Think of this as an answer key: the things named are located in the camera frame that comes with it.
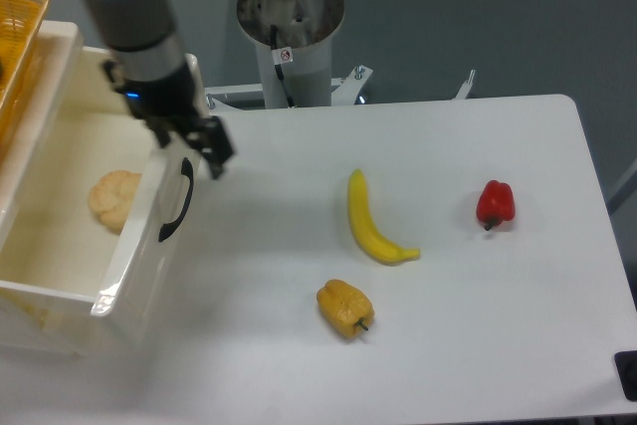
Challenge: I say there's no black drawer handle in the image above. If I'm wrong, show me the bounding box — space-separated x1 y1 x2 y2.
157 156 195 243

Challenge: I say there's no black cable on pedestal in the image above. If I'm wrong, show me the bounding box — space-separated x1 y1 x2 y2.
270 25 297 108

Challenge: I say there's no white drawer cabinet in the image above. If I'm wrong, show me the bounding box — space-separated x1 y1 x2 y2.
1 21 84 354

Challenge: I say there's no yellow banana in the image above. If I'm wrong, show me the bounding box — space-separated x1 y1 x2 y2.
347 169 420 265

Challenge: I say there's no red bell pepper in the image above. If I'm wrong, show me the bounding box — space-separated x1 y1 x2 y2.
476 180 516 231

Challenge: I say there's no yellow bell pepper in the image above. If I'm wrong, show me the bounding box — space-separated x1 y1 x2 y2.
316 279 375 339

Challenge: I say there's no white metal frame bracket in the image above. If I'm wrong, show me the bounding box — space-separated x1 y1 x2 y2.
204 65 477 112

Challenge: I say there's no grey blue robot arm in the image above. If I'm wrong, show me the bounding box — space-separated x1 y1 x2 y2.
84 0 234 178

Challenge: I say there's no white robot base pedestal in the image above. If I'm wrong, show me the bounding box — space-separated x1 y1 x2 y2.
237 0 344 109

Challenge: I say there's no white upper drawer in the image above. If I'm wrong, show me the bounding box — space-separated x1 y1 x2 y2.
1 48 200 354

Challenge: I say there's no black device at table edge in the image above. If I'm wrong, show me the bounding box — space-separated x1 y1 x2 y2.
614 350 637 402

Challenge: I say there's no round bread roll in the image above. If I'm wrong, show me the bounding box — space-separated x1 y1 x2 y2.
88 170 141 233

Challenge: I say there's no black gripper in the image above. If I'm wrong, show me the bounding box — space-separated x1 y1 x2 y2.
102 60 235 179

